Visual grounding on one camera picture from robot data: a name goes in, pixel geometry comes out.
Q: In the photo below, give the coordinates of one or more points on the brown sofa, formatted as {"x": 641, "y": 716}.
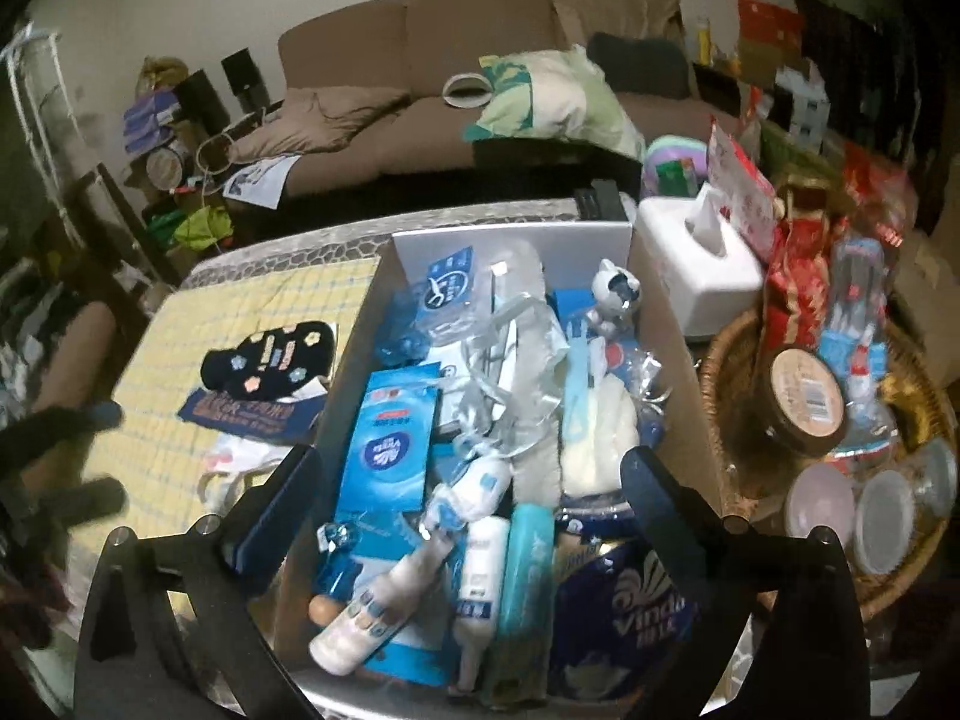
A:
{"x": 465, "y": 37}

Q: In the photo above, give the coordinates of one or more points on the teal tube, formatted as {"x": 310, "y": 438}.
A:
{"x": 525, "y": 592}

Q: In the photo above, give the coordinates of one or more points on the dark wooden chair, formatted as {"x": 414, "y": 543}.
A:
{"x": 120, "y": 210}

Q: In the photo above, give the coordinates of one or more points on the navy printed banner cloth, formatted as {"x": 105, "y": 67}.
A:
{"x": 247, "y": 416}

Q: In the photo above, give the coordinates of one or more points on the light blue toothbrush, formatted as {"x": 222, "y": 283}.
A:
{"x": 579, "y": 390}

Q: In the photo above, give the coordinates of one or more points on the black speaker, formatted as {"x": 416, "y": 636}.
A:
{"x": 244, "y": 75}
{"x": 202, "y": 97}

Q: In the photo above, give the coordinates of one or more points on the round tin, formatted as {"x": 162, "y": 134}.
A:
{"x": 163, "y": 169}

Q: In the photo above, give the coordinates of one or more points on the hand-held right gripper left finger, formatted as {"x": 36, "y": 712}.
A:
{"x": 262, "y": 532}

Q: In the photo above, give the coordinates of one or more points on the navy tissue pack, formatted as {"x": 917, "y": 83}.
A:
{"x": 622, "y": 615}

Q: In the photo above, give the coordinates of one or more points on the white pink packet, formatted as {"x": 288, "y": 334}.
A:
{"x": 232, "y": 469}

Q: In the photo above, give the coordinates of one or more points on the green floral bag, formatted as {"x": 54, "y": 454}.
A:
{"x": 555, "y": 105}

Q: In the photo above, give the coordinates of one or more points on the red cardboard box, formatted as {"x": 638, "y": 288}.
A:
{"x": 765, "y": 30}

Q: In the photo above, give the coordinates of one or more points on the brown padded chair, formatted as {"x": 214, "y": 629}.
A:
{"x": 75, "y": 345}

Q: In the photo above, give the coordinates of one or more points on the purple boxes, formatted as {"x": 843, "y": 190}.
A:
{"x": 146, "y": 120}

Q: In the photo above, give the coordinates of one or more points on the wicker basket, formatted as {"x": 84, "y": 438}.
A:
{"x": 739, "y": 420}

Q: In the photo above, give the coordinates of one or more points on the clear floss pick box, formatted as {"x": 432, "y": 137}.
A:
{"x": 450, "y": 285}

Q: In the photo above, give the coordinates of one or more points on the printed paper sheet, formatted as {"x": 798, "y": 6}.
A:
{"x": 259, "y": 180}

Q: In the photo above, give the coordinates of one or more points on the dark cushion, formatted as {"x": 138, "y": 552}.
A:
{"x": 637, "y": 64}

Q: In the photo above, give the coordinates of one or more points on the brown lid jar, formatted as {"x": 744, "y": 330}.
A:
{"x": 806, "y": 397}

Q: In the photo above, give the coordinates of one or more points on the blue tissue packet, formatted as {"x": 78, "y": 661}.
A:
{"x": 390, "y": 450}

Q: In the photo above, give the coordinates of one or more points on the red gold bag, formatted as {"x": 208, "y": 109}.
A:
{"x": 795, "y": 292}

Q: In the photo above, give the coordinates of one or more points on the grey cardboard box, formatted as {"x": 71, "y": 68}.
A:
{"x": 667, "y": 345}

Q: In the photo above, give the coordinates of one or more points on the purple green item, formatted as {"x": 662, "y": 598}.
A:
{"x": 675, "y": 165}

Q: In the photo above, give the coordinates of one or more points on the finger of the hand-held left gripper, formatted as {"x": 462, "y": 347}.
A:
{"x": 82, "y": 502}
{"x": 67, "y": 424}

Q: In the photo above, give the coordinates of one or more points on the red white snack packet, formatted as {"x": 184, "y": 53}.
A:
{"x": 739, "y": 187}

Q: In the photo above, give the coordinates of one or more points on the black patched sock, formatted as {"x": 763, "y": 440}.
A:
{"x": 262, "y": 364}

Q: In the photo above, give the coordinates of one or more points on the green plastic bag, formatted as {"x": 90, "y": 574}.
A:
{"x": 199, "y": 225}

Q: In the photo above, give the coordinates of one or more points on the brown sofa blanket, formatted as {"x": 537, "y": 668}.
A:
{"x": 315, "y": 120}

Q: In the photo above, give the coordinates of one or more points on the white spray bottle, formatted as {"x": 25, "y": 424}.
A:
{"x": 360, "y": 622}

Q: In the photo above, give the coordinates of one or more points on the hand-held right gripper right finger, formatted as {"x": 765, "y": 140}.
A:
{"x": 660, "y": 517}

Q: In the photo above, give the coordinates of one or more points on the white tube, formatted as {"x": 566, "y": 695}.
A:
{"x": 480, "y": 577}

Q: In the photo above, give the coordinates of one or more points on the clear lidded container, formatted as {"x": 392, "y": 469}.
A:
{"x": 889, "y": 521}
{"x": 821, "y": 502}
{"x": 937, "y": 476}

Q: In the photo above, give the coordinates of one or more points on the white tissue box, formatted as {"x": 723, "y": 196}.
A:
{"x": 675, "y": 255}

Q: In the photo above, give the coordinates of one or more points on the clear plastic bag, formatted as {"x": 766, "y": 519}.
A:
{"x": 525, "y": 345}

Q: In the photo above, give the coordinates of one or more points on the clear bottle pack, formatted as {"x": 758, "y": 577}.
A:
{"x": 855, "y": 345}

